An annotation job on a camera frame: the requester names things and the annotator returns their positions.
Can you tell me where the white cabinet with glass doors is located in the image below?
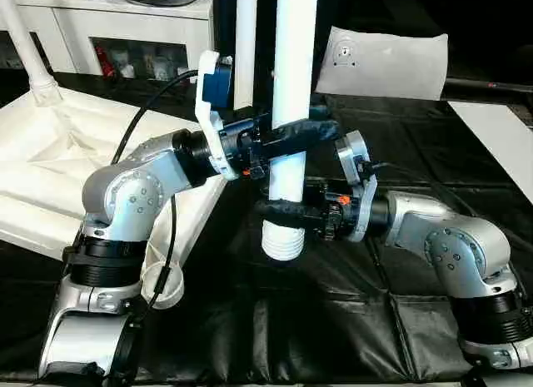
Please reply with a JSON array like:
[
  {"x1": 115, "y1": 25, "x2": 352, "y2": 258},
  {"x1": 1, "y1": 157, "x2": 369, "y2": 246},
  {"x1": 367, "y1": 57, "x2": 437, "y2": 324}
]
[{"x1": 0, "y1": 0, "x2": 217, "y2": 82}]

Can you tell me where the white plastic table leg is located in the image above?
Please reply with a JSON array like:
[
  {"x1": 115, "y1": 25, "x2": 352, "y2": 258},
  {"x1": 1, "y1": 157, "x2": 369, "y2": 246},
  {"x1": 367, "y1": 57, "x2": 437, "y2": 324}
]
[
  {"x1": 261, "y1": 0, "x2": 320, "y2": 261},
  {"x1": 233, "y1": 0, "x2": 256, "y2": 112},
  {"x1": 0, "y1": 0, "x2": 63, "y2": 109}
]

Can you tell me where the white flat board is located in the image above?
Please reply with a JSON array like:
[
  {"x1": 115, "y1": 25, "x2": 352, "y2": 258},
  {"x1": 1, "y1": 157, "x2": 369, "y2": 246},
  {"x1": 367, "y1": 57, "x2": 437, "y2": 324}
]
[{"x1": 447, "y1": 99, "x2": 533, "y2": 205}]

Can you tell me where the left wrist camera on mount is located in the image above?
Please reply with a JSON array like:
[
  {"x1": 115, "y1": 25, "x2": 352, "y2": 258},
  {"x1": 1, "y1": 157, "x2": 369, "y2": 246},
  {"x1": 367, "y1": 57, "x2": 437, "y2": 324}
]
[{"x1": 193, "y1": 49, "x2": 239, "y2": 181}]

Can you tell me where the black cabinet with gold label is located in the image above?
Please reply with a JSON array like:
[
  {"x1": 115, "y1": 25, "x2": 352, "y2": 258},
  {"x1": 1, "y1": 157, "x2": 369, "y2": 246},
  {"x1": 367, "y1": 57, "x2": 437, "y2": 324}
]
[{"x1": 212, "y1": 0, "x2": 334, "y2": 97}]

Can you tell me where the white plastic table top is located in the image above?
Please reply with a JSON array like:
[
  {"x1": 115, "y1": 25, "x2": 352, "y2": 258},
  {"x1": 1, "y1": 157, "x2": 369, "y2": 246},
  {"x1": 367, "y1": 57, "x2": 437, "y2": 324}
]
[{"x1": 0, "y1": 85, "x2": 228, "y2": 311}]

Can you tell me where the black work mat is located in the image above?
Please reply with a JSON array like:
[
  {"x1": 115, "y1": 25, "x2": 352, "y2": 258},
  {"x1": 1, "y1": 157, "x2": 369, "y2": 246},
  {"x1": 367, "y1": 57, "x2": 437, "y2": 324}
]
[{"x1": 0, "y1": 70, "x2": 533, "y2": 384}]

